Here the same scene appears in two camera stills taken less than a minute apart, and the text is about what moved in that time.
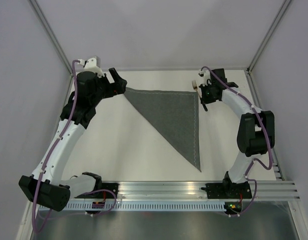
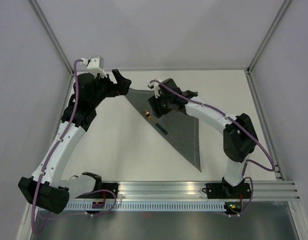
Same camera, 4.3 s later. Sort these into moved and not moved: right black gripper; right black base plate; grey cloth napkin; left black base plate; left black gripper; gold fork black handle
Moved: right black gripper; gold fork black handle
Not moved: right black base plate; left black base plate; grey cloth napkin; left black gripper
